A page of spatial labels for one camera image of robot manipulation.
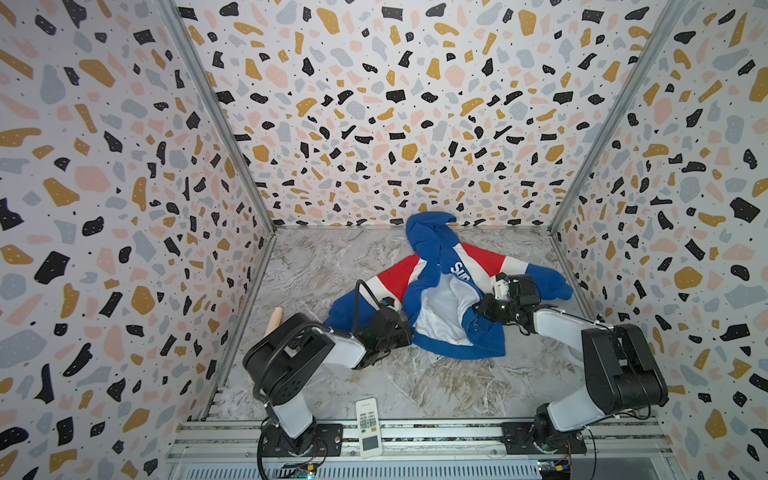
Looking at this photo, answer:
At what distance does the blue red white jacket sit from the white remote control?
22 cm

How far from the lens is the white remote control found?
73 centimetres

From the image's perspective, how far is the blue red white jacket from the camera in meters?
0.91
